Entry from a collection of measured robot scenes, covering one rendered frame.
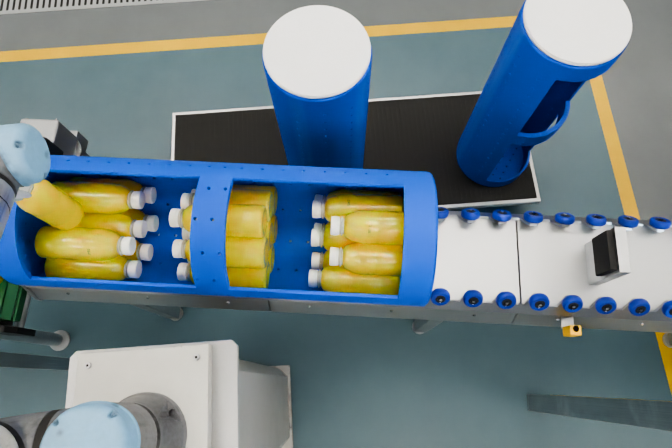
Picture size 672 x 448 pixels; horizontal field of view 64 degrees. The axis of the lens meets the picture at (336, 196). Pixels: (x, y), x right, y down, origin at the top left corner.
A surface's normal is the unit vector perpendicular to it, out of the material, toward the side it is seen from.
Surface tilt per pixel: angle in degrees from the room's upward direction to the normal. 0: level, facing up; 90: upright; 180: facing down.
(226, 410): 0
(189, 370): 3
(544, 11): 0
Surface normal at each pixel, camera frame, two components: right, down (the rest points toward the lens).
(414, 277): -0.05, 0.46
